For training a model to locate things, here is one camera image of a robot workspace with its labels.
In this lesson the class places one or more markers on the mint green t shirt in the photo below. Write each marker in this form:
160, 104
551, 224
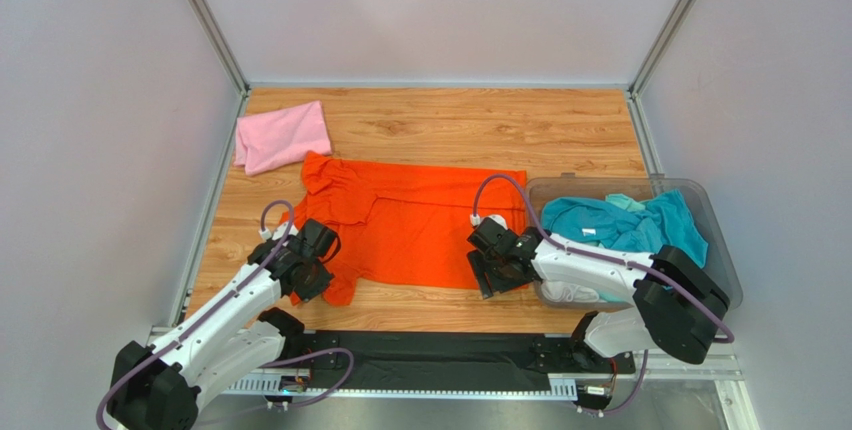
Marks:
625, 202

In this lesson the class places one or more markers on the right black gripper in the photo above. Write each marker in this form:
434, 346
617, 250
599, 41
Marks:
492, 276

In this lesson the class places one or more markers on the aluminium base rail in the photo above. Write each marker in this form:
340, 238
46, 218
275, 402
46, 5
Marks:
287, 364

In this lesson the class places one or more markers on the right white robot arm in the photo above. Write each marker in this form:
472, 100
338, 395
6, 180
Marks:
663, 300

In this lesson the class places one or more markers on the white t shirt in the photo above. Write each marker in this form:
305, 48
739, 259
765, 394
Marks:
560, 292

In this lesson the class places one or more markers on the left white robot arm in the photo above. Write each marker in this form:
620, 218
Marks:
206, 343

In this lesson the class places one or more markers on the teal t shirt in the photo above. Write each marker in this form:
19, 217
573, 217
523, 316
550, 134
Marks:
667, 220

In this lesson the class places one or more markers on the pink t shirt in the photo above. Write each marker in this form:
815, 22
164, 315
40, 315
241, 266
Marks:
269, 140

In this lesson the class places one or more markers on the orange t shirt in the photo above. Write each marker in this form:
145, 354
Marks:
403, 224

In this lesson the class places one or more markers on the black base cloth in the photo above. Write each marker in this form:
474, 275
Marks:
429, 361

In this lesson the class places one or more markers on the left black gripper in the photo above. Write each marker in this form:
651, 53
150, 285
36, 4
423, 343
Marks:
308, 291

